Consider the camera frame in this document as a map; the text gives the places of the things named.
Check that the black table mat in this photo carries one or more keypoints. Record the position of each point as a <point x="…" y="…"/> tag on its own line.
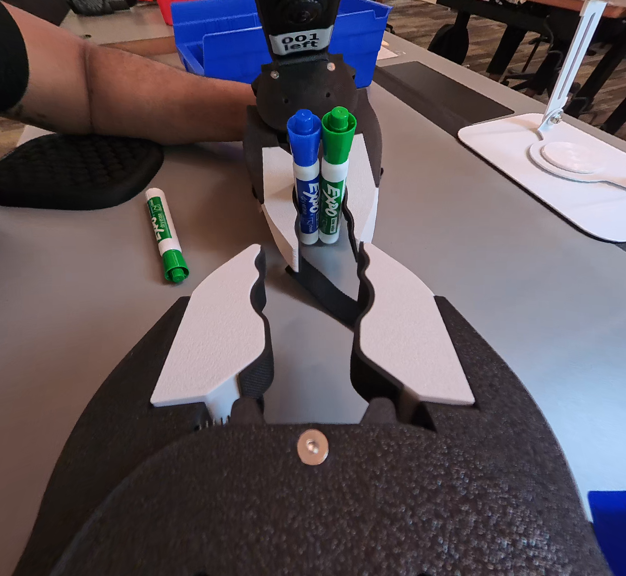
<point x="440" y="92"/>

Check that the blue plastic bin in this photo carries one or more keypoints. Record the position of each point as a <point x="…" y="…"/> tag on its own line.
<point x="609" y="527"/>
<point x="220" y="33"/>

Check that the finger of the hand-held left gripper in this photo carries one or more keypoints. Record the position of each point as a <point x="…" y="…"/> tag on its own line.
<point x="278" y="195"/>
<point x="364" y="195"/>

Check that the white stand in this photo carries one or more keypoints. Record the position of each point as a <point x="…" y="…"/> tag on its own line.
<point x="562" y="165"/>

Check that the blue dry-erase marker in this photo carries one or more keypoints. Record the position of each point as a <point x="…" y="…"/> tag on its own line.
<point x="305" y="146"/>

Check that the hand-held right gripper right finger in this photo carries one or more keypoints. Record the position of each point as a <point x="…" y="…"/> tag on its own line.
<point x="415" y="341"/>

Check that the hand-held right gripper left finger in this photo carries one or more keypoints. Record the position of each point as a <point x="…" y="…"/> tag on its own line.
<point x="210" y="341"/>

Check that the person's left forearm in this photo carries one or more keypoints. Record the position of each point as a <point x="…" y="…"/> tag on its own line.
<point x="137" y="97"/>

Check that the green dry-erase marker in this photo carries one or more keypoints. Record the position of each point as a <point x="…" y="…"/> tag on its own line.
<point x="337" y="146"/>
<point x="164" y="229"/>

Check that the black backpack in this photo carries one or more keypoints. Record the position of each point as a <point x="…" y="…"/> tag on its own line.
<point x="450" y="43"/>

